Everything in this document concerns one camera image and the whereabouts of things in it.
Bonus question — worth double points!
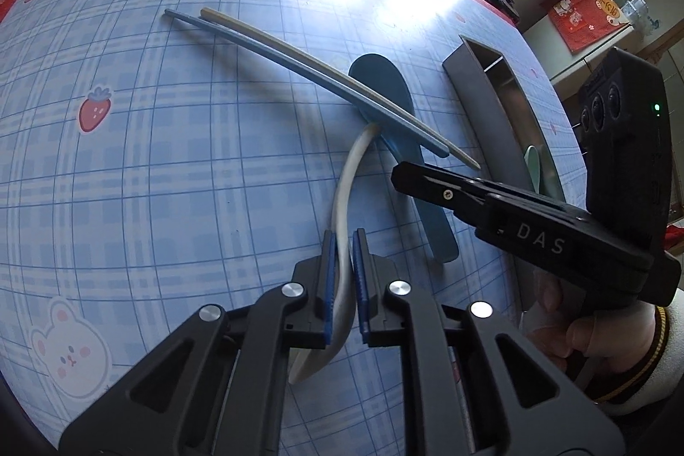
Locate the clear plastic containers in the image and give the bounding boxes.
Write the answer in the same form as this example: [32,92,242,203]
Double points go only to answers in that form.
[598,0,656,30]

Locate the blue plaid tablecloth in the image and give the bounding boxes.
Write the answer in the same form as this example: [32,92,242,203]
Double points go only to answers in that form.
[0,0,590,456]

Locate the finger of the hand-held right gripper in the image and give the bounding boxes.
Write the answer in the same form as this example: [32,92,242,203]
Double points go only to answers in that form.
[414,163,540,199]
[391,162,490,228]

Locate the white spoon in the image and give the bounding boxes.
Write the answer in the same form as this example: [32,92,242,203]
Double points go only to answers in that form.
[289,122,382,385]

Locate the blue chopstick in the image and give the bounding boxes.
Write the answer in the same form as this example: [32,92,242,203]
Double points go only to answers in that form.
[163,8,450,158]

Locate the metal utensil container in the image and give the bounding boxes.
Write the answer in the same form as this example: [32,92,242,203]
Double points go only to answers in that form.
[442,35,570,329]

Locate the white cabinet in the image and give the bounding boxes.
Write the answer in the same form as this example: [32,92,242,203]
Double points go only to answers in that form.
[521,12,684,87]

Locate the person's right hand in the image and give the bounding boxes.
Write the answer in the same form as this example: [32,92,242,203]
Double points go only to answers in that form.
[526,269,658,377]

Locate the blue spoon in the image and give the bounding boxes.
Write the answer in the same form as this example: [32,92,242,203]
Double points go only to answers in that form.
[348,53,458,264]

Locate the red cat print bag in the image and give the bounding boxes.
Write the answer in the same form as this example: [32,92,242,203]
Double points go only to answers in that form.
[550,0,634,56]

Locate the person's right forearm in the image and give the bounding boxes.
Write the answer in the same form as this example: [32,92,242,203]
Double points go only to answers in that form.
[581,296,684,417]

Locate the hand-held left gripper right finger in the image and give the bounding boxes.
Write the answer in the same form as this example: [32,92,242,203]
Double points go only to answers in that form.
[353,228,626,456]

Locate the beige chopstick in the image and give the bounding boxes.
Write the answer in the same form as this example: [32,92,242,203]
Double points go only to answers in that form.
[200,6,482,171]

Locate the green spoon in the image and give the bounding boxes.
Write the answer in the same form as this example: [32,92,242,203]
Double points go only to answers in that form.
[522,144,565,201]

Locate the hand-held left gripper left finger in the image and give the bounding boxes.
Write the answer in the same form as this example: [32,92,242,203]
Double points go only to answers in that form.
[59,230,339,456]

